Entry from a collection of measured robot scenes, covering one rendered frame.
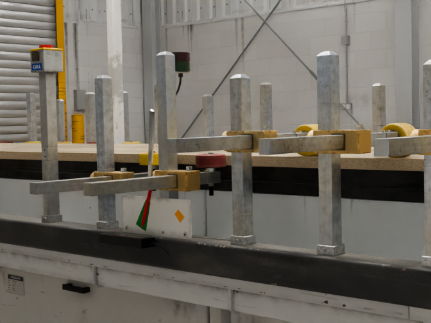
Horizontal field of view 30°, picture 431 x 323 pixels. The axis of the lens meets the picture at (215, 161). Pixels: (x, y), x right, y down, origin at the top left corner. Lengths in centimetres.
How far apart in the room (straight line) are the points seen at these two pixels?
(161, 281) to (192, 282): 12
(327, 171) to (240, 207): 26
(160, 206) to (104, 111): 33
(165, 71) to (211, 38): 967
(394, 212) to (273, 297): 34
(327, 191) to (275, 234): 41
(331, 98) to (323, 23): 879
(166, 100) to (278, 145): 59
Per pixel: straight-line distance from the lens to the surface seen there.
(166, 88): 205
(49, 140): 245
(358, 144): 169
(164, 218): 207
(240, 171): 189
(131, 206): 216
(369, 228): 195
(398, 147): 139
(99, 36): 1195
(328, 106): 173
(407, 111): 959
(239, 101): 188
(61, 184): 211
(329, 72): 173
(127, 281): 226
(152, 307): 254
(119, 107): 369
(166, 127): 205
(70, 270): 245
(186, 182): 200
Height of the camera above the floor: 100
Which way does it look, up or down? 3 degrees down
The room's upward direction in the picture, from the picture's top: 1 degrees counter-clockwise
